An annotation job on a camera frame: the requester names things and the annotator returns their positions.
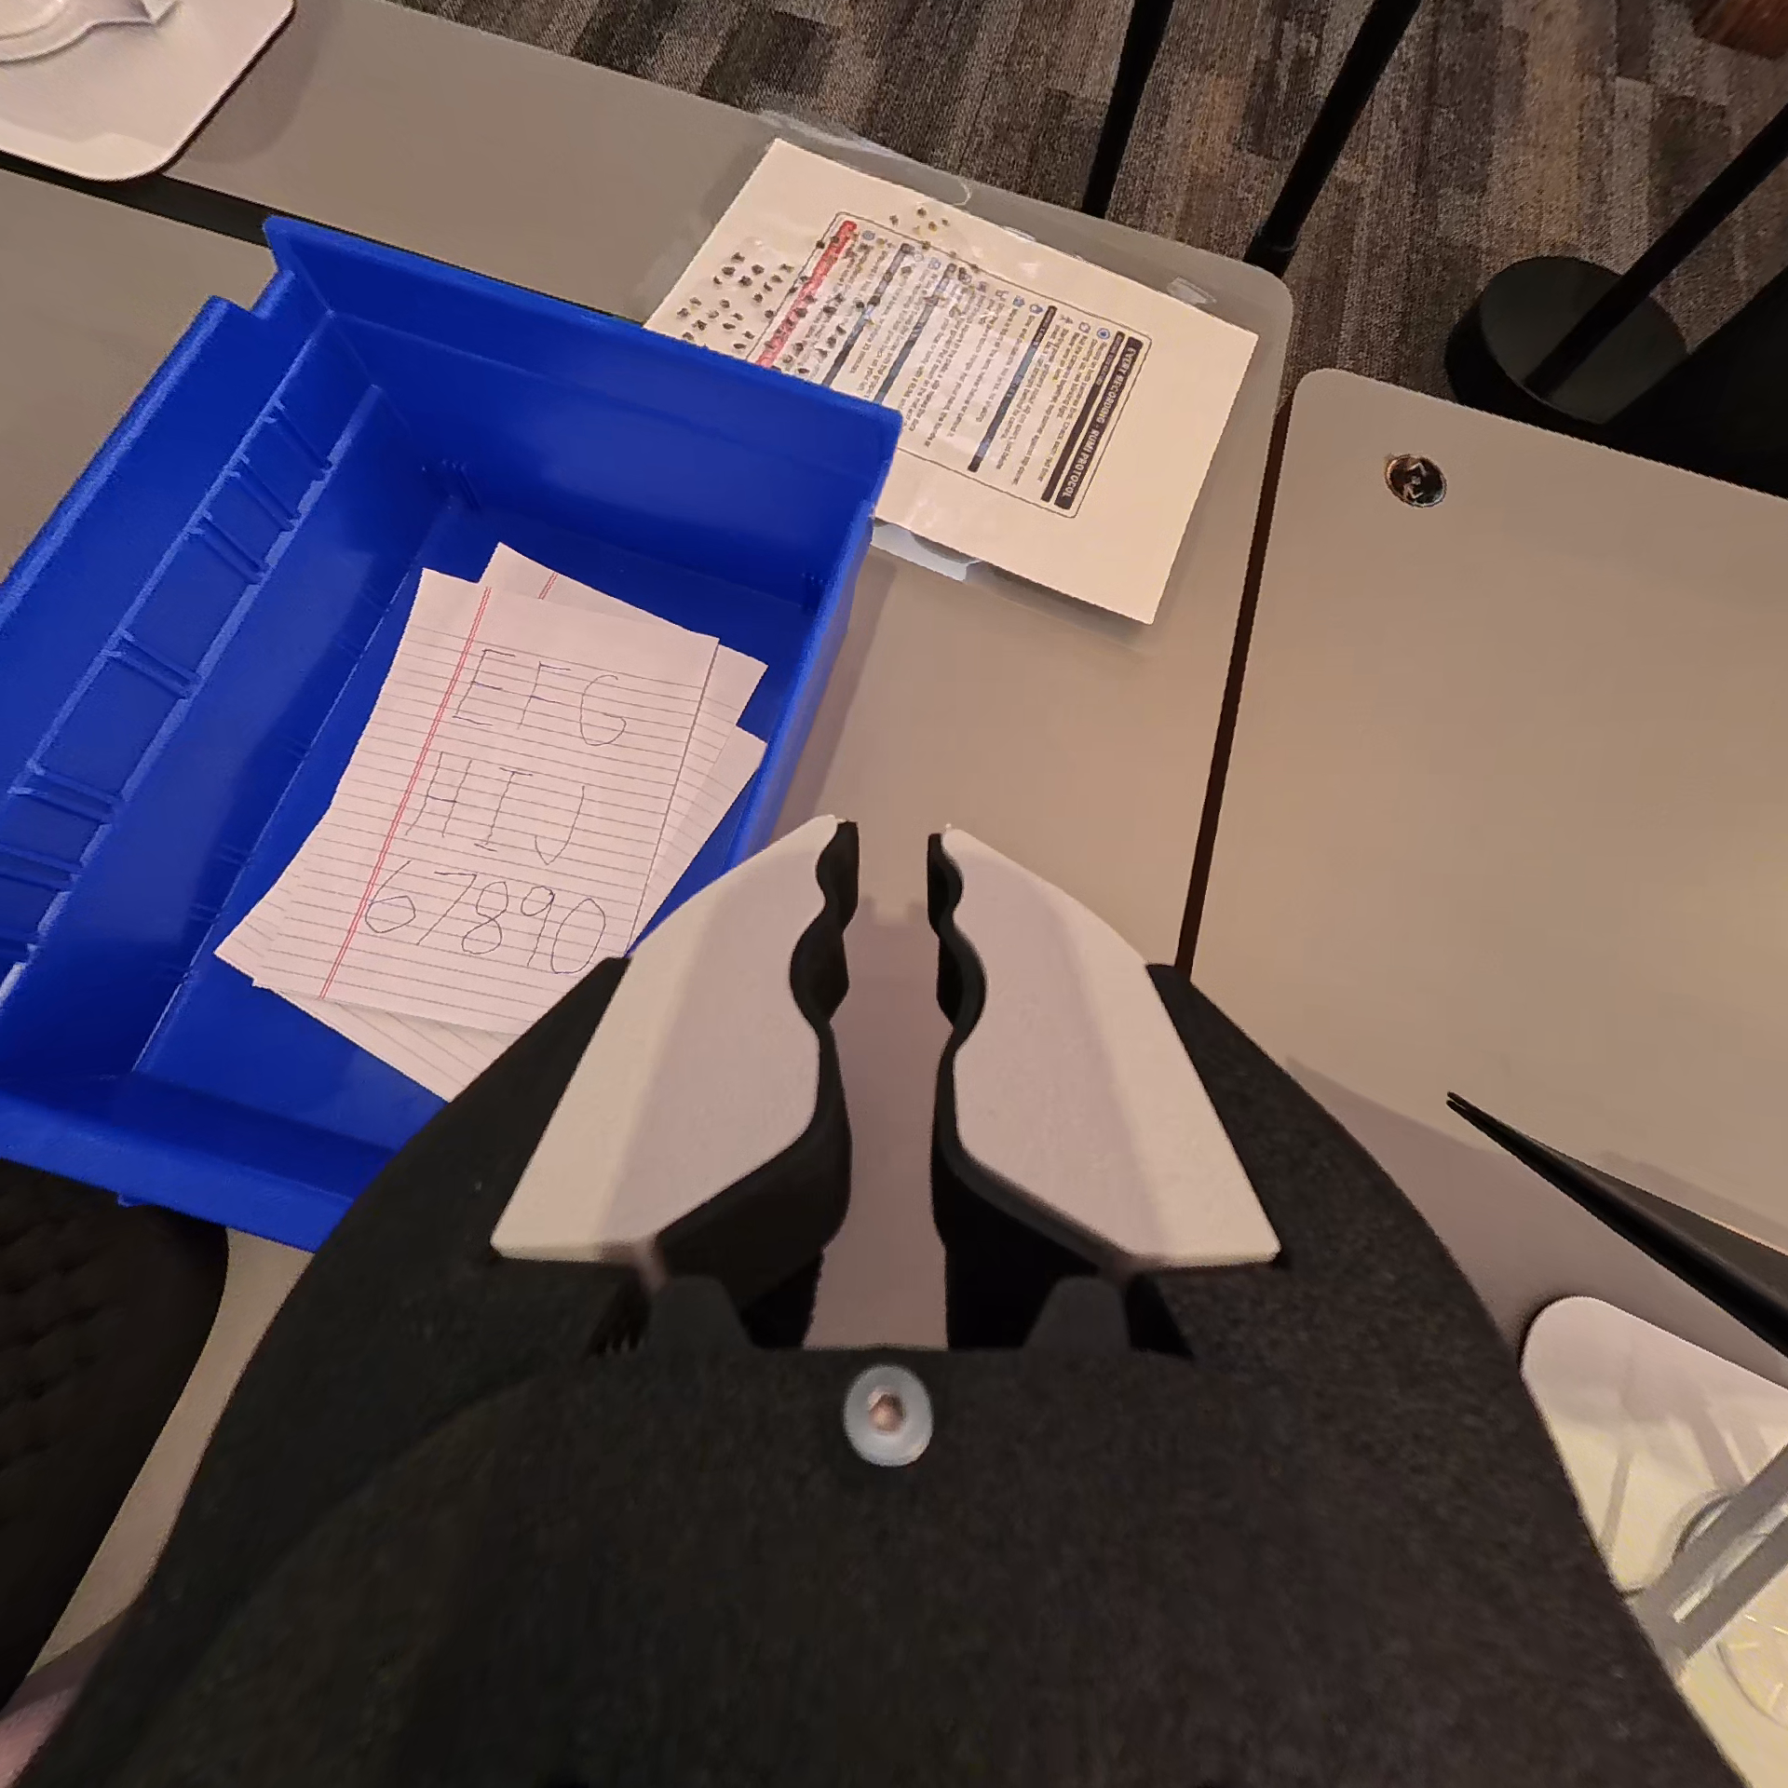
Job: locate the printed instruction sheet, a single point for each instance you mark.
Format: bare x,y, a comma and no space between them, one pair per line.
1033,462

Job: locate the round metal table fitting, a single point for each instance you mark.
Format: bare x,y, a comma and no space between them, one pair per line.
1415,482

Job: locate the blue plastic bin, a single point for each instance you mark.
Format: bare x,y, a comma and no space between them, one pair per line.
558,418

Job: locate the black table leg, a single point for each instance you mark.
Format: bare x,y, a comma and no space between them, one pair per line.
1128,98
1326,125

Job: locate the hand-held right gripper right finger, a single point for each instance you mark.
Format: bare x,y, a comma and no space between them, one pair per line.
1116,1104

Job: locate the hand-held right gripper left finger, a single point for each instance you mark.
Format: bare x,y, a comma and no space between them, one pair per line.
669,1090

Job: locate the black round pole stand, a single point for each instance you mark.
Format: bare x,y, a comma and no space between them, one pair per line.
1564,343

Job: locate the black flat panel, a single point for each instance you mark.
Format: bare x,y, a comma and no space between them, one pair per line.
1675,1244

